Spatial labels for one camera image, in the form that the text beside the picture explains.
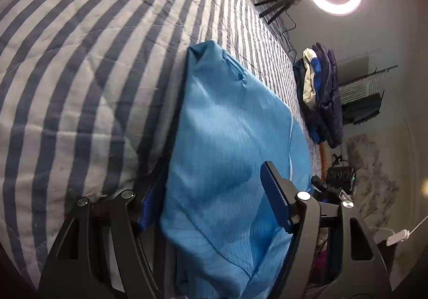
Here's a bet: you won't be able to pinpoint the white power strip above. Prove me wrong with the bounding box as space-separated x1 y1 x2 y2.
386 229 411 246

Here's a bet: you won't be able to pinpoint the black clothes rack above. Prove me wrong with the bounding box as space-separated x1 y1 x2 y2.
337 64 399 126

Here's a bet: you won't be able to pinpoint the black mini tripod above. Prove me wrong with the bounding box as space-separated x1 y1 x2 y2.
254 0 300 25

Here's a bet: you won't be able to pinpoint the black ring light cable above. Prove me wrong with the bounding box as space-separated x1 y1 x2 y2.
280 10 298 59

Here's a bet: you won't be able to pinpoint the light blue zip coat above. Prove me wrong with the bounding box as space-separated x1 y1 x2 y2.
161 41 312 298

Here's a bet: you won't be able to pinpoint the navy puffer jacket pile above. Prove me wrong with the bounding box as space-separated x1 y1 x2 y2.
293 43 343 148

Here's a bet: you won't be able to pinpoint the dark hanging clothes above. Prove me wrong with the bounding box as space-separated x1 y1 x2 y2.
342 93 382 125

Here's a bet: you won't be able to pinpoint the blue white striped bed sheet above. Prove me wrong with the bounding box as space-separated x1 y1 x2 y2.
1 0 303 287

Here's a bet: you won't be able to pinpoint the white striped hanging cloth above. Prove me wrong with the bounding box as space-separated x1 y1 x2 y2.
339 71 388 104

